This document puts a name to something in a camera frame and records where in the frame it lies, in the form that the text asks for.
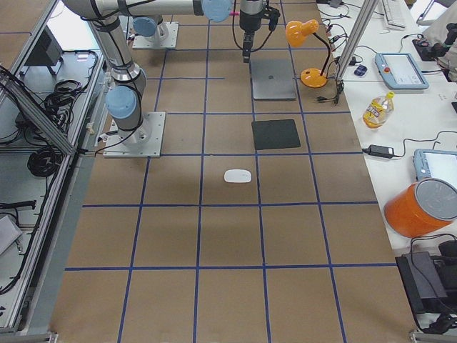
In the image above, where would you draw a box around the blue teach pendant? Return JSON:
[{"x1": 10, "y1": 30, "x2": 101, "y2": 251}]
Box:
[
  {"x1": 413, "y1": 149, "x2": 456, "y2": 187},
  {"x1": 374, "y1": 53, "x2": 429, "y2": 91}
]

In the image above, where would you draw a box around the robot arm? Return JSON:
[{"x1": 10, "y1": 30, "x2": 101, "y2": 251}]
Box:
[
  {"x1": 133, "y1": 15, "x2": 169, "y2": 40},
  {"x1": 64, "y1": 1, "x2": 267, "y2": 147}
]

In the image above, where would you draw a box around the black equipment box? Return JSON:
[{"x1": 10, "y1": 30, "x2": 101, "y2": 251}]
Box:
[{"x1": 396, "y1": 252, "x2": 456, "y2": 314}]

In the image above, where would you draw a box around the orange cylindrical container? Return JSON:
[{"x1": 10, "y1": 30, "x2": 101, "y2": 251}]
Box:
[{"x1": 383, "y1": 178, "x2": 456, "y2": 238}]

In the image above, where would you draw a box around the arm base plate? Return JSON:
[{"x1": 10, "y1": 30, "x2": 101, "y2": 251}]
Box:
[
  {"x1": 102, "y1": 112, "x2": 166, "y2": 158},
  {"x1": 133, "y1": 17, "x2": 179, "y2": 50}
]

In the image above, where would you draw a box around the white keyboard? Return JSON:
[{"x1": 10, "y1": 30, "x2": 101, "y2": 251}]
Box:
[{"x1": 379, "y1": 0, "x2": 406, "y2": 31}]

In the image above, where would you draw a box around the silver laptop notebook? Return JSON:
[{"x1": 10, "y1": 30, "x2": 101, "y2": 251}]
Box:
[{"x1": 251, "y1": 59, "x2": 296, "y2": 101}]

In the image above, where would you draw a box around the orange desk lamp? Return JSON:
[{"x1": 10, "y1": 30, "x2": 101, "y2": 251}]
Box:
[{"x1": 284, "y1": 19, "x2": 330, "y2": 89}]

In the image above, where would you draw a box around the white computer mouse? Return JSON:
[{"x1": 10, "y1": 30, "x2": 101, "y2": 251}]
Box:
[{"x1": 224, "y1": 169, "x2": 252, "y2": 184}]

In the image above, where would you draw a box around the yellow drink bottle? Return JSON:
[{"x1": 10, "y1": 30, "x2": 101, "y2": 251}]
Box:
[{"x1": 362, "y1": 91, "x2": 395, "y2": 129}]

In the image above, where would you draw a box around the lamp power cable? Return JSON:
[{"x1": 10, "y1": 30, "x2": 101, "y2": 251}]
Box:
[{"x1": 316, "y1": 21, "x2": 349, "y2": 106}]

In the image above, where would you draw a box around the aluminium frame post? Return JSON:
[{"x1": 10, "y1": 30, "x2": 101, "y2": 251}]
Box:
[{"x1": 336, "y1": 0, "x2": 378, "y2": 81}]

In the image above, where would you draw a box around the black power adapter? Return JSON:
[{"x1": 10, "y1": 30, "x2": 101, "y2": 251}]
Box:
[{"x1": 362, "y1": 144, "x2": 395, "y2": 159}]

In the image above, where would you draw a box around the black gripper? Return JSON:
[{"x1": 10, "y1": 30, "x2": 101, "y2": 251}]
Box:
[{"x1": 239, "y1": 0, "x2": 263, "y2": 63}]

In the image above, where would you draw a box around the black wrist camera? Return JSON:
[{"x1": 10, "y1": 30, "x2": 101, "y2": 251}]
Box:
[{"x1": 265, "y1": 6, "x2": 281, "y2": 32}]

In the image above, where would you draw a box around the black mousepad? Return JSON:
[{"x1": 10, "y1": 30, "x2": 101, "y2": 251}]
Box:
[{"x1": 251, "y1": 119, "x2": 301, "y2": 150}]

